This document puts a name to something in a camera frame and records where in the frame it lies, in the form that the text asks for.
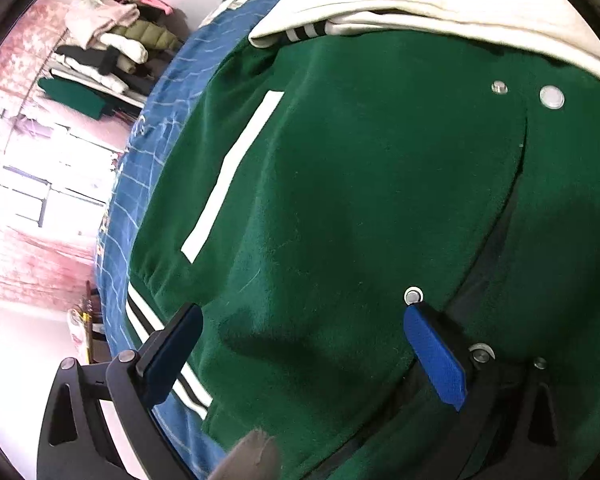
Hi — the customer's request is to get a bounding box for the green varsity jacket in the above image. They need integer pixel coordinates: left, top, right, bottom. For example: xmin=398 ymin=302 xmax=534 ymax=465
xmin=125 ymin=0 xmax=600 ymax=480

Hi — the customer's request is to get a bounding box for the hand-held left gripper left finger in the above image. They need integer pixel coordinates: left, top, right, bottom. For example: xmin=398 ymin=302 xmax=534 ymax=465
xmin=36 ymin=303 xmax=204 ymax=480

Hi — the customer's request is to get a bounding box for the metal clothes rack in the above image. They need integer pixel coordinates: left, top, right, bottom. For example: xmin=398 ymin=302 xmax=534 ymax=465
xmin=10 ymin=25 xmax=148 ymax=126

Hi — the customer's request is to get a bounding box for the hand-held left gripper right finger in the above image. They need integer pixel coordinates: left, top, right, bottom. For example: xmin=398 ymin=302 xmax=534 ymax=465
xmin=403 ymin=302 xmax=575 ymax=480

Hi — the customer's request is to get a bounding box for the small cluttered stand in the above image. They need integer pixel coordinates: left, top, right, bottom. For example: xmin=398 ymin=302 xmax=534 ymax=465
xmin=66 ymin=280 xmax=112 ymax=366

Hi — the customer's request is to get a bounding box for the pile of folded clothes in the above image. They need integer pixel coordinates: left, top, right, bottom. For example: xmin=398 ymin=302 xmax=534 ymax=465
xmin=36 ymin=0 xmax=191 ymax=122

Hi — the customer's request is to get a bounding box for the blue patterned bed sheet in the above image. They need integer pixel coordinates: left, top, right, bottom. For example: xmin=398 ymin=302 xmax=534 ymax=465
xmin=93 ymin=0 xmax=321 ymax=480

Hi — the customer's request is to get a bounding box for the grey cloth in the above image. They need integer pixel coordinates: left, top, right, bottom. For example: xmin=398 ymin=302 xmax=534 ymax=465
xmin=212 ymin=429 xmax=282 ymax=480

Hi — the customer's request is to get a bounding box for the window with dark frame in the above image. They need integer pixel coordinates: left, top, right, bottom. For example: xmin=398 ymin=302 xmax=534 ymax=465
xmin=0 ymin=115 xmax=118 ymax=228

